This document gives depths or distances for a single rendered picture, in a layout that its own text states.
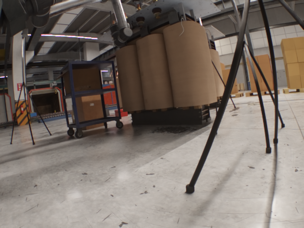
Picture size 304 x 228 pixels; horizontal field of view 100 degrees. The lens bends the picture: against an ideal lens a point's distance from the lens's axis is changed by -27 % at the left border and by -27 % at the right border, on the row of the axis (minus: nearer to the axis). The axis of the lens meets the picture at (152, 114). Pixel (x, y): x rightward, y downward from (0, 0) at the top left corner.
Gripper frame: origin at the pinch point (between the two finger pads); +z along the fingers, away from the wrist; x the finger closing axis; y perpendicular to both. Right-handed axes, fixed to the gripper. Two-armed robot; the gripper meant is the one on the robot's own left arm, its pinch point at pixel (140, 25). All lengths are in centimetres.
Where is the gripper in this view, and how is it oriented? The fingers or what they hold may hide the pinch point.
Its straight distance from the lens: 222.6
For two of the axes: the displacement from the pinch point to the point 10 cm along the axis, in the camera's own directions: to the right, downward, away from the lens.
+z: 8.3, -3.6, 4.3
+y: -3.2, -9.3, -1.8
